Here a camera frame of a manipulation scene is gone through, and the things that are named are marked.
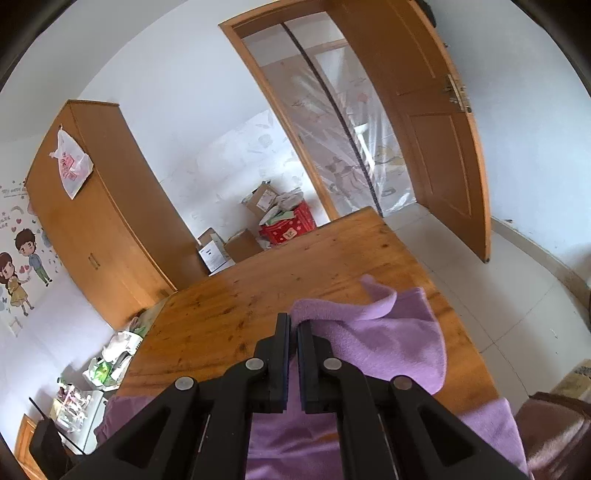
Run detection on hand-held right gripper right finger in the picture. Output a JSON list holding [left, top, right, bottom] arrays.
[[298, 323, 529, 480]]

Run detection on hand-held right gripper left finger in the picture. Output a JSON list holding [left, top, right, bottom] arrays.
[[60, 314, 291, 480]]

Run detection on brown cardboard box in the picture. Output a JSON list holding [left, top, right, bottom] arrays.
[[223, 228, 265, 264]]

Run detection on white cardboard box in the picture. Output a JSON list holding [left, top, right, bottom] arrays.
[[197, 227, 235, 274]]

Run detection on red basket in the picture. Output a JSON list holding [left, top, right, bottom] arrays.
[[257, 199, 318, 246]]

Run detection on open labelled cardboard box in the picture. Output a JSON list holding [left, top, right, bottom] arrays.
[[239, 180, 281, 225]]

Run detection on green and white packets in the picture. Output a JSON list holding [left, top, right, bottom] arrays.
[[82, 357, 133, 389]]

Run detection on white plastic bags pile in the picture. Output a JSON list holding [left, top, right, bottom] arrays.
[[50, 382, 108, 456]]

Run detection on wooden wardrobe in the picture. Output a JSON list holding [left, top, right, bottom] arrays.
[[24, 99, 212, 332]]

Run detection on clear plastic door curtain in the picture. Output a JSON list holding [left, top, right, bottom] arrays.
[[241, 17, 417, 219]]

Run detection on black device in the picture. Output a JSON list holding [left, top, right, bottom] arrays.
[[28, 396, 71, 480]]

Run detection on person's pink clothing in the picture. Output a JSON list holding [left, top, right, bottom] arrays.
[[514, 391, 591, 478]]

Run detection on wooden door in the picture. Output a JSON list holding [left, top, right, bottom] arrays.
[[327, 0, 493, 265]]

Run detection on red printed plastic bag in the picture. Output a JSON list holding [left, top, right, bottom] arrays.
[[48, 126, 95, 200]]

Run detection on metal door lock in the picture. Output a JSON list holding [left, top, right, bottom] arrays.
[[442, 73, 474, 114]]

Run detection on cartoon wall sticker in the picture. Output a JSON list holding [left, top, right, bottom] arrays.
[[0, 184, 66, 341]]

